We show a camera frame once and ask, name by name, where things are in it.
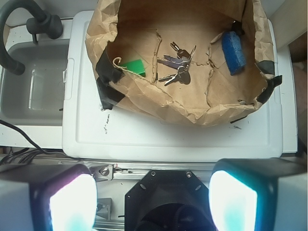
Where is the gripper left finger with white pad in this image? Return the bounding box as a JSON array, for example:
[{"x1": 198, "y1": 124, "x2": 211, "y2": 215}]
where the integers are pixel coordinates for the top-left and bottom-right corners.
[{"x1": 0, "y1": 164, "x2": 97, "y2": 231}]

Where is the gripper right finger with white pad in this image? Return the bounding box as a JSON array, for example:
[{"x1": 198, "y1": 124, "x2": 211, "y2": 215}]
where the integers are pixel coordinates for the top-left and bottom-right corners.
[{"x1": 209, "y1": 158, "x2": 308, "y2": 231}]

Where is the silver key bunch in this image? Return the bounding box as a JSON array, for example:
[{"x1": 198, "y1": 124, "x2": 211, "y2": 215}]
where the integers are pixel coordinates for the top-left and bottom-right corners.
[{"x1": 157, "y1": 42, "x2": 196, "y2": 86}]

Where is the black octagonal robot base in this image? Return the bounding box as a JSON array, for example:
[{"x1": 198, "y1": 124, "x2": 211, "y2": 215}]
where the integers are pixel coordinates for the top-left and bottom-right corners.
[{"x1": 124, "y1": 170, "x2": 215, "y2": 231}]

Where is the white plastic lid tray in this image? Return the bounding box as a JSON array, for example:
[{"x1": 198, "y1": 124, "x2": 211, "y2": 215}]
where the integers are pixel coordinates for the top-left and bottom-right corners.
[{"x1": 62, "y1": 11, "x2": 283, "y2": 162}]

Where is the grey plastic sink basin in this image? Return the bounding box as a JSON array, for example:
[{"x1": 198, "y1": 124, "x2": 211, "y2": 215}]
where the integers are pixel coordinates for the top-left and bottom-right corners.
[{"x1": 0, "y1": 39, "x2": 69, "y2": 126}]

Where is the blue sponge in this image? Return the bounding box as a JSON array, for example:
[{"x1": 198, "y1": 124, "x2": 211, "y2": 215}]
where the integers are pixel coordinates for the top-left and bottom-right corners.
[{"x1": 221, "y1": 31, "x2": 246, "y2": 76}]

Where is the brown paper bag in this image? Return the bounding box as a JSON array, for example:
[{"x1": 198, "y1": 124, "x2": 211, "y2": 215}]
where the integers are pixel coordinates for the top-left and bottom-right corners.
[{"x1": 85, "y1": 0, "x2": 282, "y2": 127}]

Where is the green rectangular block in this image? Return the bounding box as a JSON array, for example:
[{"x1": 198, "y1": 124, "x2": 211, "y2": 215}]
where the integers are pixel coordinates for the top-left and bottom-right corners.
[{"x1": 120, "y1": 59, "x2": 146, "y2": 77}]

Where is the dark grey faucet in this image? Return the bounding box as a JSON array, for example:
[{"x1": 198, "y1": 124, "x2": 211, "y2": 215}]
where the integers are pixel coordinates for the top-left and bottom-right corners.
[{"x1": 0, "y1": 0, "x2": 64, "y2": 76}]

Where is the aluminium corner bracket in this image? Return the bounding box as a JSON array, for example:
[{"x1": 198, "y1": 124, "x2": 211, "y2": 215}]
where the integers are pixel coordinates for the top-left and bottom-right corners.
[{"x1": 90, "y1": 165, "x2": 114, "y2": 182}]

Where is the black cable bundle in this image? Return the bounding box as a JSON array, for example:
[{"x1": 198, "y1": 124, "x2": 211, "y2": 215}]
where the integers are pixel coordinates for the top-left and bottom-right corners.
[{"x1": 0, "y1": 119, "x2": 64, "y2": 167}]

